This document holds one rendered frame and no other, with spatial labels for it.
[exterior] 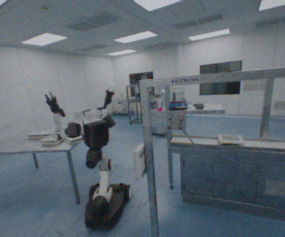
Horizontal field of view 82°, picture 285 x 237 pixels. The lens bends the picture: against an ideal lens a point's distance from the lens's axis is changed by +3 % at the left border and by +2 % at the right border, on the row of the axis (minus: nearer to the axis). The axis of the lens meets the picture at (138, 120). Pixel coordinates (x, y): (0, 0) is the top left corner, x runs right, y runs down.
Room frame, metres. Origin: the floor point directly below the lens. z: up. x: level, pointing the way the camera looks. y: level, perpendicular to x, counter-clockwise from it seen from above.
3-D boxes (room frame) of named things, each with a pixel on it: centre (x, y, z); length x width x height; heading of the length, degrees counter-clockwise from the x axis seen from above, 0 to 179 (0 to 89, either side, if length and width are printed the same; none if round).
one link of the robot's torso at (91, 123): (1.77, 0.50, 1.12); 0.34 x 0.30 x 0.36; 129
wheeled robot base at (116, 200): (1.84, 0.52, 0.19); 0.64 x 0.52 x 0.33; 173
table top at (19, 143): (2.62, 1.60, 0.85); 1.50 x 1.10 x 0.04; 83
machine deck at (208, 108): (1.91, -0.68, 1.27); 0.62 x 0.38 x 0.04; 69
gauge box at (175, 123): (1.86, -0.45, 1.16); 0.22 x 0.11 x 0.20; 69
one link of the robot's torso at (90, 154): (1.73, 0.53, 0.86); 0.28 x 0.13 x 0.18; 173
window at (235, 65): (6.25, -3.16, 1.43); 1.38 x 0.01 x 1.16; 58
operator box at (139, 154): (1.26, 0.01, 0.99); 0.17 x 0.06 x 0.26; 159
